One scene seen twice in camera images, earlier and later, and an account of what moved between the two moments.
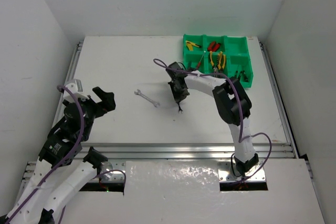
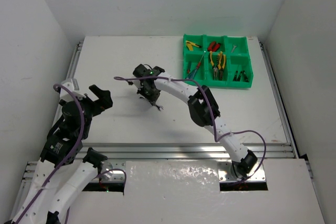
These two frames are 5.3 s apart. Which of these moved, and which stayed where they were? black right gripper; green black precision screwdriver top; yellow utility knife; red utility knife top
Moved: black right gripper
Stayed: green black precision screwdriver top; yellow utility knife; red utility knife top
